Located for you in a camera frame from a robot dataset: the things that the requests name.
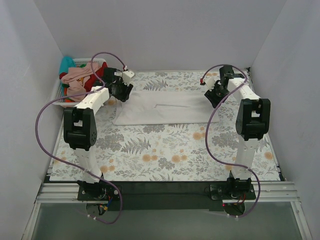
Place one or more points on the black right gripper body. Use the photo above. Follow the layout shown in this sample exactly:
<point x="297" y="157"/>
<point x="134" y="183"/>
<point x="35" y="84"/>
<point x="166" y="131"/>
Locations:
<point x="214" y="94"/>

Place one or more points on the teal t shirt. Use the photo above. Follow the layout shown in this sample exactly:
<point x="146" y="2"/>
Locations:
<point x="66" y="63"/>

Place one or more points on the green garment in basket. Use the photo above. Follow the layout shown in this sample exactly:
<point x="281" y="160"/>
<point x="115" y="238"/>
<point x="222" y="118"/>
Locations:
<point x="64" y="89"/>

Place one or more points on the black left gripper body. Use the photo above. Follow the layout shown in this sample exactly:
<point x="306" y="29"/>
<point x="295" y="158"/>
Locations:
<point x="123" y="90"/>

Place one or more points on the white plastic laundry basket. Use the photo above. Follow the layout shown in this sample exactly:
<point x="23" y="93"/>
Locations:
<point x="57" y="89"/>

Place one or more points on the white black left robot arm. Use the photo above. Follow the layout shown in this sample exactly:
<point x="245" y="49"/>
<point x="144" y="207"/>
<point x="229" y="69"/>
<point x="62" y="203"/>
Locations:
<point x="80" y="130"/>

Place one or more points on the white t shirt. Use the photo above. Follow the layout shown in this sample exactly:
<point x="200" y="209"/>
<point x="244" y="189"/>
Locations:
<point x="163" y="108"/>

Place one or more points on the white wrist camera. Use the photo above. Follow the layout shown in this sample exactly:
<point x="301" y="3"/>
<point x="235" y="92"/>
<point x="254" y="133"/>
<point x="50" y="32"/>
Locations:
<point x="209" y="82"/>
<point x="127" y="75"/>

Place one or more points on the aluminium frame rail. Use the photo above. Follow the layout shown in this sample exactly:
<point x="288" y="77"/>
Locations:
<point x="58" y="193"/>

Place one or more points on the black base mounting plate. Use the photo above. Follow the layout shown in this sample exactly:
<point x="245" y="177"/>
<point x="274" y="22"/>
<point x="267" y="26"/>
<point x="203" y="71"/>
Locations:
<point x="163" y="195"/>

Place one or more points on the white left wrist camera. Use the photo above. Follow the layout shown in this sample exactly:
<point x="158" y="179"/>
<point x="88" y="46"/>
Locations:
<point x="127" y="75"/>

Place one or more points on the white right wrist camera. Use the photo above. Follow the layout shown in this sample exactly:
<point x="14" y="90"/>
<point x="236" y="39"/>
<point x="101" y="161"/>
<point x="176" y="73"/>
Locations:
<point x="209" y="82"/>

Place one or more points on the pink t shirt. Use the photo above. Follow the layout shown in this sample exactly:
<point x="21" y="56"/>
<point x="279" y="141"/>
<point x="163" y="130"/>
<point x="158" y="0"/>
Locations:
<point x="78" y="78"/>

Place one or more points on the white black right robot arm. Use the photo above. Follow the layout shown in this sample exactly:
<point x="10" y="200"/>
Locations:
<point x="252" y="123"/>

